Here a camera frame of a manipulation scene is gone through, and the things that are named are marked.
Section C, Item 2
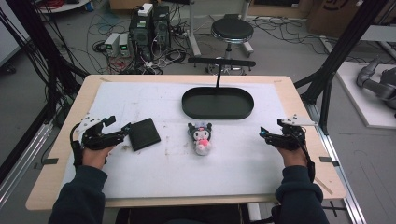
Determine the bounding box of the left hand-held gripper cable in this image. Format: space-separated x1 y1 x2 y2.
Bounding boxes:
69 122 85 168

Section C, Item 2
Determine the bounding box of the black tape strip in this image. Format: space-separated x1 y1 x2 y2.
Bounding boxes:
33 157 60 171
318 156 341 168

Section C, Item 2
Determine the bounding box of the grey power supply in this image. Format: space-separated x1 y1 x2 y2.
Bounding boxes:
118 32 132 58
104 32 121 58

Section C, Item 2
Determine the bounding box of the aluminium rail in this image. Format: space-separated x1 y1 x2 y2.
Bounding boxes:
0 120 54 208
304 102 368 224

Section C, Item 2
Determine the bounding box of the cardboard box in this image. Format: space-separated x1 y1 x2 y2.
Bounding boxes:
305 0 363 39

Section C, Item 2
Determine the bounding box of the black round stool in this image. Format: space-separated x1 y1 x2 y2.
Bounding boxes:
206 17 255 75

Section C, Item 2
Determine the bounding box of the black oval tray with stand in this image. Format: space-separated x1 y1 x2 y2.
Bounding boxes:
181 56 257 120

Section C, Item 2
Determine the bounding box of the black and pink plush toy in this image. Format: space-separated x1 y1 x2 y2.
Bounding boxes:
187 121 214 157

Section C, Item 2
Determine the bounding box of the tangle of floor cables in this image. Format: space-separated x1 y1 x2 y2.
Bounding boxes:
66 8 200 76

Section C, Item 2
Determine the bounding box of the white floor platform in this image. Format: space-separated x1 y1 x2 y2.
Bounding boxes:
335 61 396 131

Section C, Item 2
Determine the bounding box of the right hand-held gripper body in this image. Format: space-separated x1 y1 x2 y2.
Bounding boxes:
266 114 318 152

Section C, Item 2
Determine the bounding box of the wooden table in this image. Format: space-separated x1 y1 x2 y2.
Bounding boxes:
25 74 347 212

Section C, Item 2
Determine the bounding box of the hand-held gripper cable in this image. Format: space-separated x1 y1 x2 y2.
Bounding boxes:
294 130 317 183
69 122 85 168

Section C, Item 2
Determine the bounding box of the person's left hand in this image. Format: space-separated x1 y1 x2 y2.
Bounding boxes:
81 144 115 171

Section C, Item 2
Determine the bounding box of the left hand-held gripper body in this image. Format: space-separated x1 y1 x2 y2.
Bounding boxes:
74 115 126 151

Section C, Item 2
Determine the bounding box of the black square wallet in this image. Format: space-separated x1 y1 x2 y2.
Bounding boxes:
127 117 163 152

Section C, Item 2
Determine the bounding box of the round white table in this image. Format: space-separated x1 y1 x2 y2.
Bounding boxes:
36 0 92 14

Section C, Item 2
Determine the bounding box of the white table mat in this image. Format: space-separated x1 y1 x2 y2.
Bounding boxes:
60 81 290 200

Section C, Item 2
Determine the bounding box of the white table leg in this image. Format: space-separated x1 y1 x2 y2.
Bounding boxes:
186 0 203 58

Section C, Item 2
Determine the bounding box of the black computer tower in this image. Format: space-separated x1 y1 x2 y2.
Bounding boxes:
128 12 154 62
152 4 172 50

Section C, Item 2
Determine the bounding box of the right hand-held gripper cable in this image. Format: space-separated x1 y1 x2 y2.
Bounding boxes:
294 130 317 183

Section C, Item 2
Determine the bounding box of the person's right hand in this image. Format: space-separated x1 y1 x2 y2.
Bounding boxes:
276 145 308 169

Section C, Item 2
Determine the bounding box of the black frame post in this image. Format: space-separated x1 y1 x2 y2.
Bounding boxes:
293 0 390 135
0 0 90 125

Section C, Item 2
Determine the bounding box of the white box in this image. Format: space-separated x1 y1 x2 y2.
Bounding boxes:
137 2 154 18

